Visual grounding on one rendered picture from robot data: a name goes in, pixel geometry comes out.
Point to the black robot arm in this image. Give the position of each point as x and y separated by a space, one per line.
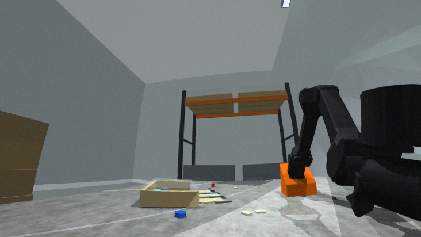
371 160

